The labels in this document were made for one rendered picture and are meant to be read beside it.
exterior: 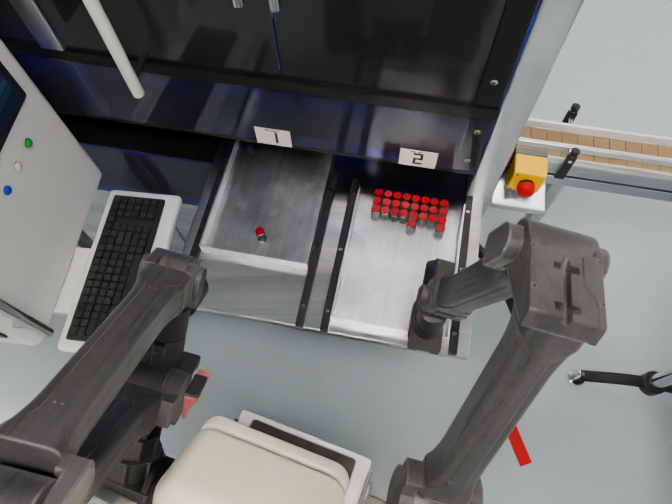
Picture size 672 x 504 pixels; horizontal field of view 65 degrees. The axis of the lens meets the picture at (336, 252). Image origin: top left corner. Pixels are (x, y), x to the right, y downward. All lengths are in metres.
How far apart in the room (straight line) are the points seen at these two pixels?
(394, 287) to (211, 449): 0.67
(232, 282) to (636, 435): 1.59
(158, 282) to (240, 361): 1.45
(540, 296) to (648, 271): 2.00
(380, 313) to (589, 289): 0.72
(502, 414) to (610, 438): 1.64
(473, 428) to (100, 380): 0.39
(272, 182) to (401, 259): 0.38
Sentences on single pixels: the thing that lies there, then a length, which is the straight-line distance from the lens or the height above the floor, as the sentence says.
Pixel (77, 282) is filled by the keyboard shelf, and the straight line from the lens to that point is 1.49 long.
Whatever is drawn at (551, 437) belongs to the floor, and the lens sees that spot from 2.17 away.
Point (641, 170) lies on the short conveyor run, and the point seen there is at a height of 0.93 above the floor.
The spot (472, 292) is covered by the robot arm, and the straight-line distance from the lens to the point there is 0.74.
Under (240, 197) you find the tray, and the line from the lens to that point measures 1.37.
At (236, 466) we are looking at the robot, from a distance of 0.69.
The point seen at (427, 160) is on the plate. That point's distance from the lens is 1.24.
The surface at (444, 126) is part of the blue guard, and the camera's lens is 1.15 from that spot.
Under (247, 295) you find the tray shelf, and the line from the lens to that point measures 1.25.
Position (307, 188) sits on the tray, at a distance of 1.36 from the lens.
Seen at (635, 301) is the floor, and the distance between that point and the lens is 2.44.
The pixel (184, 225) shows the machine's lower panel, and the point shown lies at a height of 0.44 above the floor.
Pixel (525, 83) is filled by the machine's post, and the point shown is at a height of 1.29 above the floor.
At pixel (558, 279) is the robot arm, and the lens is 0.55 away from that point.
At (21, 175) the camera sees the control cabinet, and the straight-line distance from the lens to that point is 1.33.
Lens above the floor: 2.03
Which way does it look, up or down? 65 degrees down
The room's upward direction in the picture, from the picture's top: 3 degrees counter-clockwise
